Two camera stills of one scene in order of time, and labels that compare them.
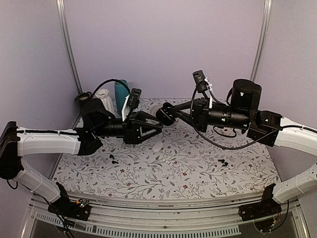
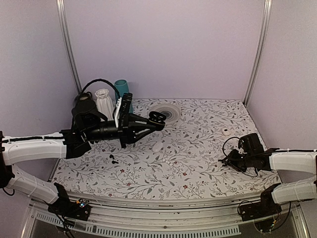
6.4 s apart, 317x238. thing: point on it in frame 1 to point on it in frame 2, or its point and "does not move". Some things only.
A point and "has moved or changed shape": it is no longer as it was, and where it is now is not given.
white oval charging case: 157,147 does not move
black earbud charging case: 165,116 has moved or changed shape
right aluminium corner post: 263,41 does not move
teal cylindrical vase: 121,91 does not move
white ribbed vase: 102,94 does not move
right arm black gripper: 198,104 to 232,160
